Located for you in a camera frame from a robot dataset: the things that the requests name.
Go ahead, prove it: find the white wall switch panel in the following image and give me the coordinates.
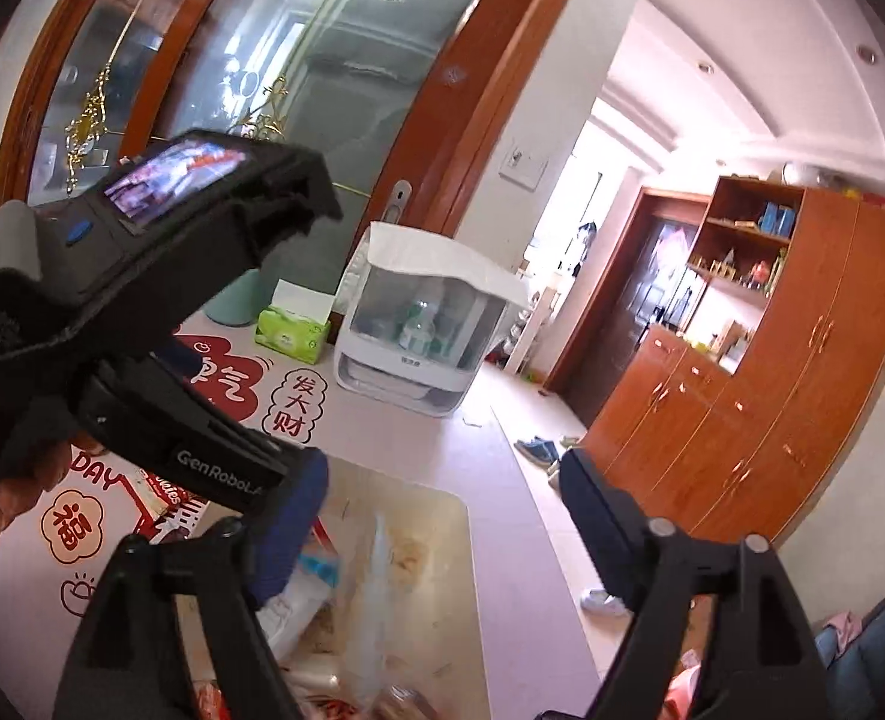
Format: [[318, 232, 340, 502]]
[[498, 139, 550, 190]]

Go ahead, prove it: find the wooden wall cabinet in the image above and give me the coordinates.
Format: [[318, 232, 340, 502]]
[[543, 176, 885, 548]]

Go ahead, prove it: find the white shoe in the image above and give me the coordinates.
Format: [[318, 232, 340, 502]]
[[579, 589, 631, 617]]

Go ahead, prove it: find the red white cookie packet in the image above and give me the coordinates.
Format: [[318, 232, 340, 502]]
[[133, 465, 211, 545]]

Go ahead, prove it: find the green tissue box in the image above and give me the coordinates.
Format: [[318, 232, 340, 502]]
[[254, 279, 336, 362]]

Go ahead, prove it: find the white storage box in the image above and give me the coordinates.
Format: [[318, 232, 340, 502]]
[[164, 457, 488, 720]]

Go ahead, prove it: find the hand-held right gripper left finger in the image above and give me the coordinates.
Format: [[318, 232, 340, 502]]
[[52, 448, 331, 720]]

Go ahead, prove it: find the small blue packet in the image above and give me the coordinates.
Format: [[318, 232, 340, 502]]
[[296, 547, 338, 590]]

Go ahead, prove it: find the white cloth cover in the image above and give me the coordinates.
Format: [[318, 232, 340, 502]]
[[359, 221, 533, 308]]

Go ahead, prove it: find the teal canister with brown lid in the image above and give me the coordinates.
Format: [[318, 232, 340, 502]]
[[202, 270, 278, 327]]

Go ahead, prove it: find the dark entrance door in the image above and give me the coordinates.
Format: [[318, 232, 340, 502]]
[[547, 187, 713, 428]]

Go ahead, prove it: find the white countertop dish cabinet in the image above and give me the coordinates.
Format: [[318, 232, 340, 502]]
[[333, 221, 533, 421]]

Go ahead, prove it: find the person's left hand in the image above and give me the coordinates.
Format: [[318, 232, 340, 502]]
[[0, 392, 77, 535]]

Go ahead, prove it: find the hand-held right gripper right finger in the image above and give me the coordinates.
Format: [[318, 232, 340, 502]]
[[558, 448, 833, 720]]

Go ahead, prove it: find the white stand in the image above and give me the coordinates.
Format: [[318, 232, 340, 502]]
[[502, 289, 563, 376]]

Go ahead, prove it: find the pink cloth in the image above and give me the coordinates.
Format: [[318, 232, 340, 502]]
[[821, 611, 874, 650]]

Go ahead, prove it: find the clear packet with white print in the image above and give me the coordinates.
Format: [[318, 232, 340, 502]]
[[258, 577, 334, 661]]

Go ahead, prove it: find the dark blue shoe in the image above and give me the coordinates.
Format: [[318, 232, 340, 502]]
[[513, 435, 561, 466]]

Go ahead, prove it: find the printed pink tablecloth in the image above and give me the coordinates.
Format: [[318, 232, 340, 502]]
[[0, 311, 608, 720]]

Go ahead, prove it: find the silver door handle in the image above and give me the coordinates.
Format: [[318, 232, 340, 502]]
[[386, 178, 413, 230]]

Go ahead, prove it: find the glass sliding door gold ornament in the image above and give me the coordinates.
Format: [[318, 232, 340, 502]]
[[123, 0, 601, 316]]

